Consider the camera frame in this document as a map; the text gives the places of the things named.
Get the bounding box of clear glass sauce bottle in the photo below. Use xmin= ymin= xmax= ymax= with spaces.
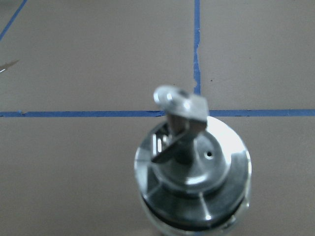
xmin=134 ymin=85 xmax=252 ymax=236

